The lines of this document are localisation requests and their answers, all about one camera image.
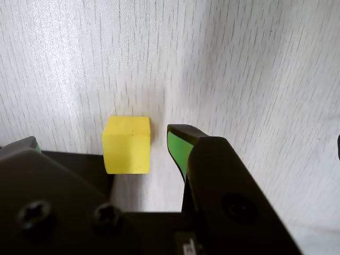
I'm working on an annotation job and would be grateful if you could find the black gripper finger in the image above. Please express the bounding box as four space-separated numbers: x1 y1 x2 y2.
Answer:
0 135 139 255
166 124 304 255

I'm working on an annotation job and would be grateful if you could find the yellow cube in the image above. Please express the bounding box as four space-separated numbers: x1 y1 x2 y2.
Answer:
102 116 152 175

